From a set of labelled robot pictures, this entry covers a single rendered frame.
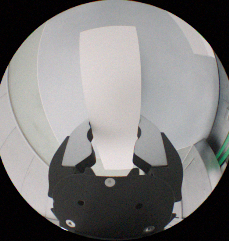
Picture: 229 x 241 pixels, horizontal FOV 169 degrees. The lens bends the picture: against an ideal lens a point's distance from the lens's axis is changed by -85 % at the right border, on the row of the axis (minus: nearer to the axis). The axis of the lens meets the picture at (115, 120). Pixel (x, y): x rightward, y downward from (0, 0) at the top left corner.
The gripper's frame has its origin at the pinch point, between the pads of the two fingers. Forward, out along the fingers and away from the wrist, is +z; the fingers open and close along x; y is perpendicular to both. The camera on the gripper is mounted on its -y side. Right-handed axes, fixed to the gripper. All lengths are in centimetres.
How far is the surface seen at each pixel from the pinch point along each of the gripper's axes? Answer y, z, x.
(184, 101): -0.7, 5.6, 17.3
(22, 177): 152, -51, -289
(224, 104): -4.5, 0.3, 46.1
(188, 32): -21.4, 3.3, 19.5
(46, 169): 235, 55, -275
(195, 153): 19.9, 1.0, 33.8
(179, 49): -13.7, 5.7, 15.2
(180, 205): 51, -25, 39
